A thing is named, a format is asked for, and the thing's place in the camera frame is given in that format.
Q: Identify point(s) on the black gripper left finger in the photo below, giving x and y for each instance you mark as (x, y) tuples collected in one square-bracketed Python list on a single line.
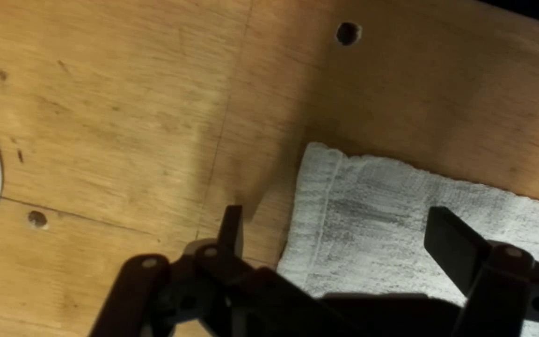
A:
[(233, 230)]

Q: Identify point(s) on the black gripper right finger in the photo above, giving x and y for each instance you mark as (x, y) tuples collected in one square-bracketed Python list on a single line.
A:
[(458, 245)]

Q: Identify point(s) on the white towel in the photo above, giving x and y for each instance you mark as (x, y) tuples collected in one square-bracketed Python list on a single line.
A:
[(394, 217)]

